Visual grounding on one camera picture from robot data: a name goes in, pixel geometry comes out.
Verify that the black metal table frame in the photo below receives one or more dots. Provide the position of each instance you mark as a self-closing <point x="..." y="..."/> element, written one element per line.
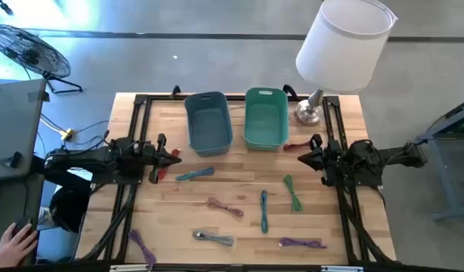
<point x="160" y="97"/>

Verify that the blue-grey metal cart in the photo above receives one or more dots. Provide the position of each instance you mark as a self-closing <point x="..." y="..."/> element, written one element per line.
<point x="443" y="158"/>

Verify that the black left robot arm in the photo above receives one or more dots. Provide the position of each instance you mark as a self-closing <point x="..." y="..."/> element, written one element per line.
<point x="96" y="158"/>

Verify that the black computer mouse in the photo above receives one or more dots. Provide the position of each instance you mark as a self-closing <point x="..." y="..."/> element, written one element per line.
<point x="21" y="223"/>

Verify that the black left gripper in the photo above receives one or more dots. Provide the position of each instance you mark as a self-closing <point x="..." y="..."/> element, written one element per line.
<point x="152" y="158"/>

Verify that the person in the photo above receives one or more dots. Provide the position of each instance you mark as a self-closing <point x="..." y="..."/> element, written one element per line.
<point x="69" y="209"/>

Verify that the black floor fan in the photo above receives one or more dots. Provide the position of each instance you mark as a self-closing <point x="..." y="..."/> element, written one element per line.
<point x="28" y="53"/>

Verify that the white label strip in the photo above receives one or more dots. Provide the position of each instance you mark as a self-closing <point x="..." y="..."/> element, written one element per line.
<point x="342" y="269"/>
<point x="130" y="268"/>

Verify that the white shade table lamp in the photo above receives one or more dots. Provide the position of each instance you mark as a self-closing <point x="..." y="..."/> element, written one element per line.
<point x="341" y="49"/>

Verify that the black table clamp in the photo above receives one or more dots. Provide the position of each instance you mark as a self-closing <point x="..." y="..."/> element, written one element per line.
<point x="175" y="91"/>
<point x="290" y="91"/>

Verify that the teal green plastic bin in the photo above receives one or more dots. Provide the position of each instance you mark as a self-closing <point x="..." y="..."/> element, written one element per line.
<point x="266" y="117"/>

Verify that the person's hand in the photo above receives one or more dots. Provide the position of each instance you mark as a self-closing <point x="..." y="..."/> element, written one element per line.
<point x="11" y="249"/>

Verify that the yellow power plug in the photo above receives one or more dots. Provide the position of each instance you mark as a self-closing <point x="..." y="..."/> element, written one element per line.
<point x="68" y="134"/>

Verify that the light grey desk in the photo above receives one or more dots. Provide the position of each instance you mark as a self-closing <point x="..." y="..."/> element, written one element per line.
<point x="13" y="124"/>

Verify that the grey tape strip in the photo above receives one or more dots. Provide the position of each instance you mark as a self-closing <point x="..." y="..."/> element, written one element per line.
<point x="39" y="96"/>

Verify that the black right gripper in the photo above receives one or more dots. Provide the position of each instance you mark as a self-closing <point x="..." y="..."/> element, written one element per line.
<point x="332" y="160"/>

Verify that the dark grey desk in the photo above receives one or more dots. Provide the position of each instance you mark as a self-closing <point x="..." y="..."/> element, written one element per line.
<point x="5" y="200"/>

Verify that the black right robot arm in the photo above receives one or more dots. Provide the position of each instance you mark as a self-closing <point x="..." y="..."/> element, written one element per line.
<point x="390" y="156"/>

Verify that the blue-grey plastic bin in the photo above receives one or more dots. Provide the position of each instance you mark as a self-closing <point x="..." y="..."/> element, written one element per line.
<point x="209" y="128"/>

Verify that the black desk clamp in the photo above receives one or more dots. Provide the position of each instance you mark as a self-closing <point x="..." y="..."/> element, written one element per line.
<point x="12" y="160"/>

